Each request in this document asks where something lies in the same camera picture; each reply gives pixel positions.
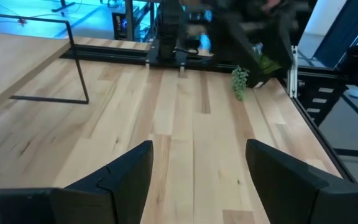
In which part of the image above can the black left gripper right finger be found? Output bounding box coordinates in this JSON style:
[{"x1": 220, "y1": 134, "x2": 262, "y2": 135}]
[{"x1": 246, "y1": 139, "x2": 358, "y2": 224}]

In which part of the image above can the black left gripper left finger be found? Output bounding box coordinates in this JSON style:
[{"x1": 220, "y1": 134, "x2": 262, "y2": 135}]
[{"x1": 51, "y1": 140, "x2": 154, "y2": 224}]

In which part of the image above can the wooden shelf with black legs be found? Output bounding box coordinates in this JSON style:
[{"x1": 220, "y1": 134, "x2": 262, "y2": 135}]
[{"x1": 0, "y1": 12, "x2": 90, "y2": 125}]

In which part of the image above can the potted green succulent plant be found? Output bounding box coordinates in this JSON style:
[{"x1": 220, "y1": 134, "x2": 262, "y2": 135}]
[{"x1": 231, "y1": 43, "x2": 284, "y2": 102}]

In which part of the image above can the black box with blue light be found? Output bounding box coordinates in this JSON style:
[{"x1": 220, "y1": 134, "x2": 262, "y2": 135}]
[{"x1": 112, "y1": 11, "x2": 127, "y2": 40}]

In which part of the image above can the silver aluminium frame post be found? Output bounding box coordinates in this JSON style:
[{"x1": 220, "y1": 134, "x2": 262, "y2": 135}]
[{"x1": 287, "y1": 45, "x2": 298, "y2": 99}]

